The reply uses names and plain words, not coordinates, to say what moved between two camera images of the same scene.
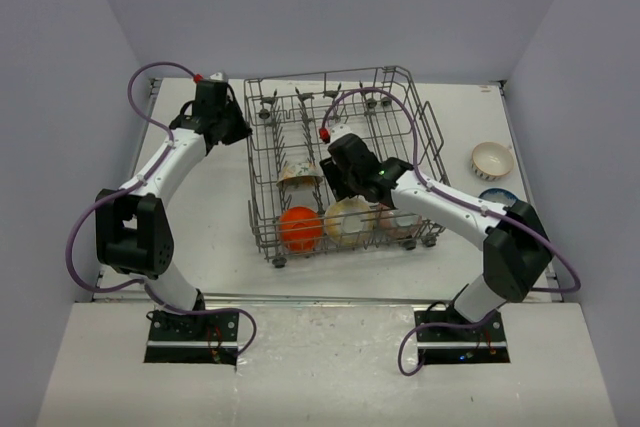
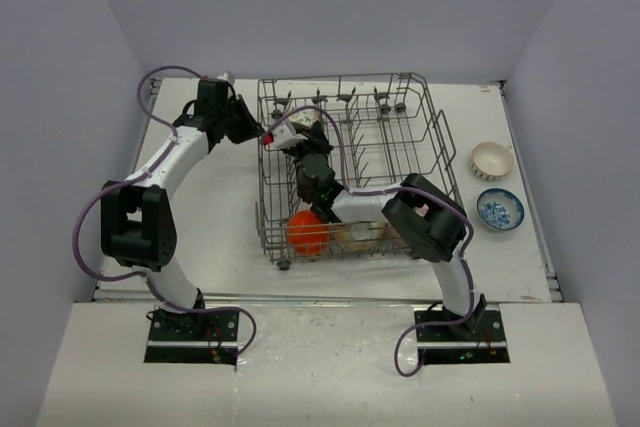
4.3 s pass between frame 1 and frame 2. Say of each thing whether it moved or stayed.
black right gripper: moved
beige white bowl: stayed
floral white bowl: moved
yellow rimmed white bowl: moved
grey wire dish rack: stayed
